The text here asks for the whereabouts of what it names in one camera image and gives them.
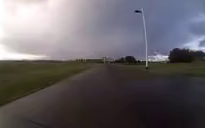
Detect dark clump of trees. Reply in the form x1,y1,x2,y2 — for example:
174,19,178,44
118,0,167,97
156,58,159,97
168,47,205,64

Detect green grass field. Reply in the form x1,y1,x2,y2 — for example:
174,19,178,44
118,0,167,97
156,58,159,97
0,61,99,111

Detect dark wet asphalt path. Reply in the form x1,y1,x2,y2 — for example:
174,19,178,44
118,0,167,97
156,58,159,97
0,63,205,128

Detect green grass verge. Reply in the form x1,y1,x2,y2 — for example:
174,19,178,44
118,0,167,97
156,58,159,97
118,61,205,80

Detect pale street lamp pole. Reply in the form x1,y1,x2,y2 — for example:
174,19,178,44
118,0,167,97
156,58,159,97
134,8,150,70

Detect dark bushes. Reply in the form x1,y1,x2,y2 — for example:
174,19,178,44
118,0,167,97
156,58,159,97
114,55,138,65

